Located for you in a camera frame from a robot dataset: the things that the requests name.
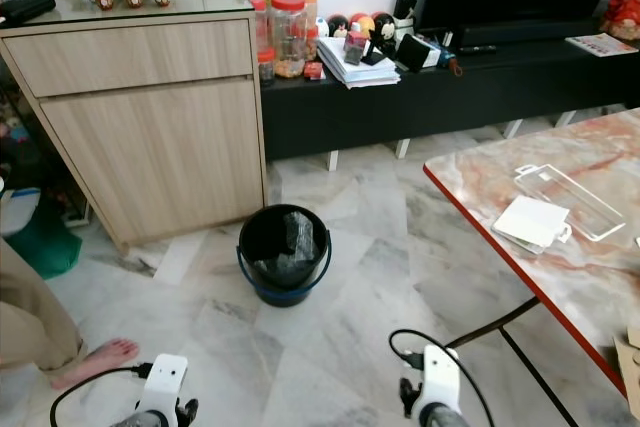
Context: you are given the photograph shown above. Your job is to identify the green plastic bin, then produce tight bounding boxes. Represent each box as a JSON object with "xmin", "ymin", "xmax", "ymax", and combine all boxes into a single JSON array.
[{"xmin": 30, "ymin": 205, "xmax": 97, "ymax": 281}]

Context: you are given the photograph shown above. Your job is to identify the black bucket blue rim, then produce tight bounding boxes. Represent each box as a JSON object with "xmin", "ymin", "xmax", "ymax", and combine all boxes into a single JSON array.
[{"xmin": 236, "ymin": 203, "xmax": 334, "ymax": 309}]

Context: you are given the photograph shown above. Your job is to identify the person legs khaki trousers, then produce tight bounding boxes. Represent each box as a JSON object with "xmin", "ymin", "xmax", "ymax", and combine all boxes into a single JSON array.
[{"xmin": 0, "ymin": 265, "xmax": 140, "ymax": 392}]

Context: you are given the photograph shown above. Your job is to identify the marble pattern folding table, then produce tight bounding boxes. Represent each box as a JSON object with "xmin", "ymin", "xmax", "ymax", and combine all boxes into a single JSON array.
[{"xmin": 421, "ymin": 107, "xmax": 640, "ymax": 427}]

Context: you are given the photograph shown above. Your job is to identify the white card with loop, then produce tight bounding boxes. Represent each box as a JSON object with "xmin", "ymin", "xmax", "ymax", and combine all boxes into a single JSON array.
[{"xmin": 491, "ymin": 194, "xmax": 575, "ymax": 256}]

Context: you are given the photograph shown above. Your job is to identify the brown cardboard piece with label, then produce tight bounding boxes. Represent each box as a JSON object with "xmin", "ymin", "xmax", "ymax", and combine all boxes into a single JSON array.
[{"xmin": 612, "ymin": 324, "xmax": 640, "ymax": 420}]

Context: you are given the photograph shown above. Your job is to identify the white blue container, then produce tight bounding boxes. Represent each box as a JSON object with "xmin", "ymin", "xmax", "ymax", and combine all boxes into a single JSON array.
[{"xmin": 0, "ymin": 187, "xmax": 44, "ymax": 239}]

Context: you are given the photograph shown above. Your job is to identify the light wood sideboard cabinet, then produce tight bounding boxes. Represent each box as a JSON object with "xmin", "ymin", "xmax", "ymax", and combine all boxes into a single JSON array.
[{"xmin": 0, "ymin": 0, "xmax": 270, "ymax": 249}]

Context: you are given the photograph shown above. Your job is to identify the black tv console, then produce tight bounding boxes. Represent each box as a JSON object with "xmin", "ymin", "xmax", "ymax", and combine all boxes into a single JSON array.
[{"xmin": 259, "ymin": 26, "xmax": 640, "ymax": 173}]

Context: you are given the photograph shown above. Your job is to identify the stack of white papers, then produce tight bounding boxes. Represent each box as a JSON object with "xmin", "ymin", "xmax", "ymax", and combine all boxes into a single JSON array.
[{"xmin": 314, "ymin": 34, "xmax": 402, "ymax": 90}]

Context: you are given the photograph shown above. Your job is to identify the black box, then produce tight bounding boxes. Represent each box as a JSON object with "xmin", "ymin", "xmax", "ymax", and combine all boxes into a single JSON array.
[{"xmin": 394, "ymin": 32, "xmax": 447, "ymax": 74}]

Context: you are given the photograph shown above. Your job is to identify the small black stand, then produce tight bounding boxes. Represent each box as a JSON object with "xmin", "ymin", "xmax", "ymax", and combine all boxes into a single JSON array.
[{"xmin": 364, "ymin": 37, "xmax": 397, "ymax": 67}]

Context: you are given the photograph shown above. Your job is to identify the black remote control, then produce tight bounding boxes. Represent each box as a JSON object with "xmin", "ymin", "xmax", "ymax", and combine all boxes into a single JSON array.
[{"xmin": 457, "ymin": 43, "xmax": 500, "ymax": 56}]

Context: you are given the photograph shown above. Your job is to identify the small red lid jar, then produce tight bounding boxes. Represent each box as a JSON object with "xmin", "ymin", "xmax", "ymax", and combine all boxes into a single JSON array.
[{"xmin": 257, "ymin": 47, "xmax": 277, "ymax": 84}]

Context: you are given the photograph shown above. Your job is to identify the black red round ornament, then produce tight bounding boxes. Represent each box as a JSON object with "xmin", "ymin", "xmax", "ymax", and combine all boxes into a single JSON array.
[{"xmin": 368, "ymin": 11, "xmax": 394, "ymax": 39}]

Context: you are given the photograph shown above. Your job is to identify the orange round ornament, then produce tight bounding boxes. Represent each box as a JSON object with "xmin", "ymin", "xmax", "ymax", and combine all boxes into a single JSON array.
[{"xmin": 345, "ymin": 11, "xmax": 373, "ymax": 39}]

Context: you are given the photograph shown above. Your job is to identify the dark round ornament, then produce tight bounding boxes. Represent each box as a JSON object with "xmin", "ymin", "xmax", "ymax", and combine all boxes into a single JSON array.
[{"xmin": 324, "ymin": 14, "xmax": 347, "ymax": 39}]

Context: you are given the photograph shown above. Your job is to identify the large red lid jar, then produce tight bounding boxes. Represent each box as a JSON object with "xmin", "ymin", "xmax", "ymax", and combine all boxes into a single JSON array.
[{"xmin": 269, "ymin": 0, "xmax": 309, "ymax": 79}]

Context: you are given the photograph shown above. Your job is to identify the pink white magazine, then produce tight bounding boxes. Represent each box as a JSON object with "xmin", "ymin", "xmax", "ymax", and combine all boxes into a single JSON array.
[{"xmin": 564, "ymin": 32, "xmax": 640, "ymax": 58}]

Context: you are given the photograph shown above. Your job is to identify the orange lid plastic jar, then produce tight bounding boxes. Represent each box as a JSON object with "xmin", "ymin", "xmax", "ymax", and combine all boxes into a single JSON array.
[{"xmin": 298, "ymin": 0, "xmax": 320, "ymax": 37}]

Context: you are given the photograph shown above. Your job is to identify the black pouch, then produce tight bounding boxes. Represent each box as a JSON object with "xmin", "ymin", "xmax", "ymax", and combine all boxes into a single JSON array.
[{"xmin": 0, "ymin": 0, "xmax": 59, "ymax": 29}]

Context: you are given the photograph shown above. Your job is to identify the red gold figurine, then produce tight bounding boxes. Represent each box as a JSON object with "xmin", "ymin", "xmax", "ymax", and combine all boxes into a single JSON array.
[{"xmin": 599, "ymin": 0, "xmax": 640, "ymax": 44}]

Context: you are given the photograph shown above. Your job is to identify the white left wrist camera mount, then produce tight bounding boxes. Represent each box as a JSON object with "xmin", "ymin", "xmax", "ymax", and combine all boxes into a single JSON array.
[{"xmin": 156, "ymin": 353, "xmax": 192, "ymax": 420}]

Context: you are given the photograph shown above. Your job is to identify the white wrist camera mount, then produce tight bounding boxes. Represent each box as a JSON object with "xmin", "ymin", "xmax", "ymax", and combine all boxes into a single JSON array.
[
  {"xmin": 156, "ymin": 353, "xmax": 192, "ymax": 420},
  {"xmin": 421, "ymin": 343, "xmax": 462, "ymax": 415}
]

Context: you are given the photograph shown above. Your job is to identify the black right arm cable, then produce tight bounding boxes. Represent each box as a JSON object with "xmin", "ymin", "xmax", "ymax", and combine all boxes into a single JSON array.
[{"xmin": 389, "ymin": 328, "xmax": 497, "ymax": 427}]

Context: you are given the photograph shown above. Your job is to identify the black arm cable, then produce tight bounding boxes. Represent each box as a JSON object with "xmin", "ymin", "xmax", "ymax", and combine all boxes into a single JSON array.
[
  {"xmin": 389, "ymin": 328, "xmax": 497, "ymax": 427},
  {"xmin": 49, "ymin": 363, "xmax": 158, "ymax": 427}
]

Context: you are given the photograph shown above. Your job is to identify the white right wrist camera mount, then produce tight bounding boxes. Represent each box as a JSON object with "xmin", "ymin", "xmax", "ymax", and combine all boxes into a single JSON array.
[{"xmin": 421, "ymin": 343, "xmax": 462, "ymax": 415}]

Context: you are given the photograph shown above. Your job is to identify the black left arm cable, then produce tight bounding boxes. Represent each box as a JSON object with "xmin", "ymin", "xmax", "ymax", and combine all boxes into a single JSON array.
[{"xmin": 49, "ymin": 363, "xmax": 158, "ymax": 427}]

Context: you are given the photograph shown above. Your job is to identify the blue item brown strap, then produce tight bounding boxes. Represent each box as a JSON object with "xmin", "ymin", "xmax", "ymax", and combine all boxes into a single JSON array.
[{"xmin": 437, "ymin": 41, "xmax": 465, "ymax": 77}]

